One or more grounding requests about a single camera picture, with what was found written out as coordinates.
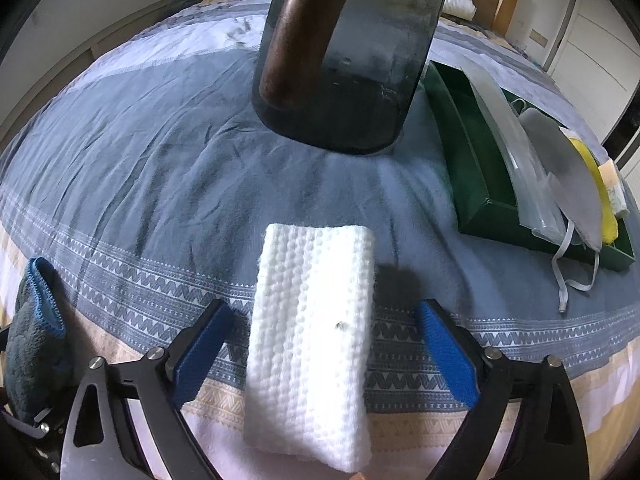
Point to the green rectangular tray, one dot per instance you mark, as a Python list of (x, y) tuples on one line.
[(465, 150)]

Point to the translucent white plastic bag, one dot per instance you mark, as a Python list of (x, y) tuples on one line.
[(510, 150)]

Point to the grey patterned bedspread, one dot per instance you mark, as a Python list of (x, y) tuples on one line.
[(150, 160)]

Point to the white wardrobe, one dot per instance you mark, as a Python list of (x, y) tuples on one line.
[(595, 35)]

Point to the grey face mask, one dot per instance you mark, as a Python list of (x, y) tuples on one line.
[(565, 175)]

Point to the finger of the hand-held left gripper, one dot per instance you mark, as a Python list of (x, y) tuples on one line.
[(27, 445)]

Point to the white woven cloth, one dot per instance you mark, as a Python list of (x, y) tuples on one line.
[(305, 350)]

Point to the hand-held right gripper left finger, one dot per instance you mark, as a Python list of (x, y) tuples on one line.
[(200, 355)]

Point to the yellow towel with white border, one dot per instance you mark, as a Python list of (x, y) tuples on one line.
[(607, 210)]

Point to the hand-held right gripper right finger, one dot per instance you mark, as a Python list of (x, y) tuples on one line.
[(447, 350)]

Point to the grey cloth with blue trim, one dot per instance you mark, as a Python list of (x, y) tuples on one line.
[(35, 350)]

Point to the wall switch plate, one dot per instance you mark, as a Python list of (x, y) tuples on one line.
[(538, 37)]

